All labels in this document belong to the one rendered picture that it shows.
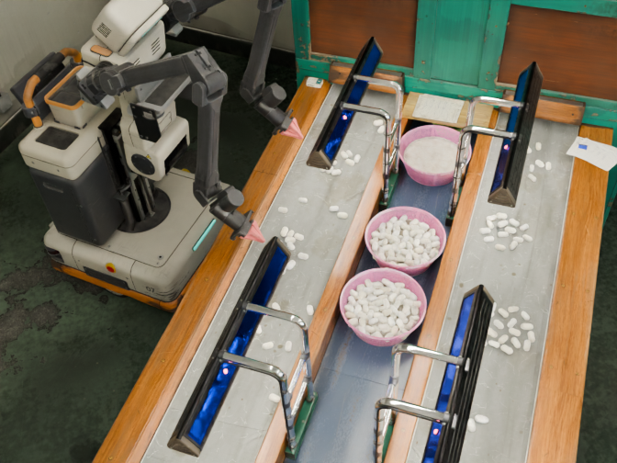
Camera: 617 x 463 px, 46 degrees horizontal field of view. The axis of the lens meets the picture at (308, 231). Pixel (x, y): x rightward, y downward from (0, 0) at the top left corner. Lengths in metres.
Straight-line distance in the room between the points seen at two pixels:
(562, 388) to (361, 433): 0.57
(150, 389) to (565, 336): 1.22
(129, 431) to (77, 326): 1.28
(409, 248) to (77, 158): 1.29
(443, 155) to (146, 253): 1.29
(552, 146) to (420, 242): 0.68
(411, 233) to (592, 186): 0.66
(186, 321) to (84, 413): 0.95
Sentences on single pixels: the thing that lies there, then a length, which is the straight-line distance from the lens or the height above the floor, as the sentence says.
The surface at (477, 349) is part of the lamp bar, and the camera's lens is 1.84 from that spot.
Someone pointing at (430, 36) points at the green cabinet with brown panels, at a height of 1.04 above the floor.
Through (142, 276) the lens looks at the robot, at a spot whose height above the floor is 0.26.
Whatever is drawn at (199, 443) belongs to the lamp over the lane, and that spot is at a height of 1.06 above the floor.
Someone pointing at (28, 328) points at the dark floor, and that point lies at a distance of 3.44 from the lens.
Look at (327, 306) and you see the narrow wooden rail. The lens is 2.27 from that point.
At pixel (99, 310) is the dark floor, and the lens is 3.38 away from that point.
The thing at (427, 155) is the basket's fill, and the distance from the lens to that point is 2.76.
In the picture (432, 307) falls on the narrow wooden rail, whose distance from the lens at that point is 2.28.
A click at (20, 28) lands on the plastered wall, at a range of 4.27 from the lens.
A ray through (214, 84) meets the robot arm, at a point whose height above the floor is 1.36.
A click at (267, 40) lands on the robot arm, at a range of 2.49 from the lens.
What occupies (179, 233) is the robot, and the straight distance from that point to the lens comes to 3.18.
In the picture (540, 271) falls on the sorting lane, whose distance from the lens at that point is 2.45.
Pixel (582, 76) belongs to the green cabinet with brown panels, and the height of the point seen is 0.96.
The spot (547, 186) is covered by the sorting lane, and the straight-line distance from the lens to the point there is 2.72.
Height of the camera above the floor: 2.62
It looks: 49 degrees down
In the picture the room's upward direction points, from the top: 4 degrees counter-clockwise
